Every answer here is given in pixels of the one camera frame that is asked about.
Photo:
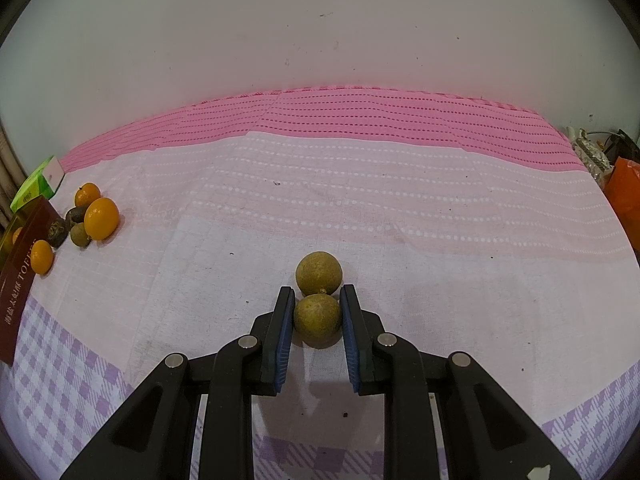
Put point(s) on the orange plastic bag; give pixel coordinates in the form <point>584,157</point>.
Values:
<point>627,195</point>

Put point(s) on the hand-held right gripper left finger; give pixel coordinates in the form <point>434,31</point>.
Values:
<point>282,340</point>

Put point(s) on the small orange kumquat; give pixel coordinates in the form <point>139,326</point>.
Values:
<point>41,257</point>
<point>87,192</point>
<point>17,236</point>

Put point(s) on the dark red candy box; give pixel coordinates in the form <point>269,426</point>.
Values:
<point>25,290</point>

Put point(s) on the dark brown wrinkled fruit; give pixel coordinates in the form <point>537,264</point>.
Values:
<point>75,214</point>
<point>57,234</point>

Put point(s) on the white cluttered items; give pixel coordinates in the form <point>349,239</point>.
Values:
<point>592,157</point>

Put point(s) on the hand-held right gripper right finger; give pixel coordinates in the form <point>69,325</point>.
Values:
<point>350,345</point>

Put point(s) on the large orange kumquat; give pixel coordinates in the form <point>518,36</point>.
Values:
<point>101,218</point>

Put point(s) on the beige slatted furniture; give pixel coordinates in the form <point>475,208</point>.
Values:
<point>10,165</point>

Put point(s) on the small olive-brown fruit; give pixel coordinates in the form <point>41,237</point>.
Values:
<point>80,236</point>

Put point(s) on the round olive-brown fruit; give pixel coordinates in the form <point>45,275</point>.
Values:
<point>317,320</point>
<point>319,272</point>

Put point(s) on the green and white carton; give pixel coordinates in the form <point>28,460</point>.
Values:
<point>35,185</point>

